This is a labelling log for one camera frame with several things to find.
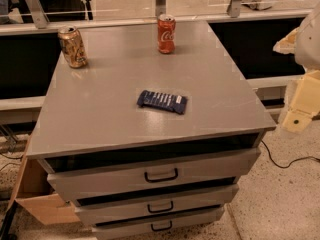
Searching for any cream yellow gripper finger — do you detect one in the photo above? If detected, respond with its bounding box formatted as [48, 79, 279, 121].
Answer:
[282, 70, 320, 133]

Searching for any gold orange soda can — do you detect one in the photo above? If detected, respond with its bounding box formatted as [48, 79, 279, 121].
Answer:
[58, 26, 87, 68]

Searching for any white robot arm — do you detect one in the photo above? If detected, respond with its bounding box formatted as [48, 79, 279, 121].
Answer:
[282, 4, 320, 133]

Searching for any red cola can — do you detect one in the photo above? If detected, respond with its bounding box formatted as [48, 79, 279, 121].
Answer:
[157, 14, 176, 54]

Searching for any blue snack bar wrapper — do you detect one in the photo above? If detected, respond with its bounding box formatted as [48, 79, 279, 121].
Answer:
[137, 90, 188, 115]

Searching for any grey drawer cabinet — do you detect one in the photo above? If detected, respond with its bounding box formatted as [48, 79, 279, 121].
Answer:
[27, 22, 275, 240]

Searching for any bottom grey drawer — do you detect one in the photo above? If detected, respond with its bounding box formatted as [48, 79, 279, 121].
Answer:
[92, 206, 224, 240]

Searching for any grey drawer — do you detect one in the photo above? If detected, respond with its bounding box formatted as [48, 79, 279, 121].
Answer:
[47, 148, 260, 206]
[92, 206, 224, 240]
[75, 184, 239, 225]

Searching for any middle grey drawer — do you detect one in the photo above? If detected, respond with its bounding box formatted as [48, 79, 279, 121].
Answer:
[75, 184, 239, 225]

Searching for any top grey drawer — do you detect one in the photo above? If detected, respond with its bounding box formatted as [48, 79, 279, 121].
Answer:
[47, 148, 260, 206]

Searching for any brown cardboard box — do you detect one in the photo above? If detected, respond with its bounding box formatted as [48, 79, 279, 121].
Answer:
[8, 155, 79, 225]

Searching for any black floor cable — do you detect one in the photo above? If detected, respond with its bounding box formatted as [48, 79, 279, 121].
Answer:
[260, 139, 320, 170]

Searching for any grey metal railing frame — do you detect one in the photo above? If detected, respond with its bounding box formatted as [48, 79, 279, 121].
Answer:
[0, 0, 320, 35]

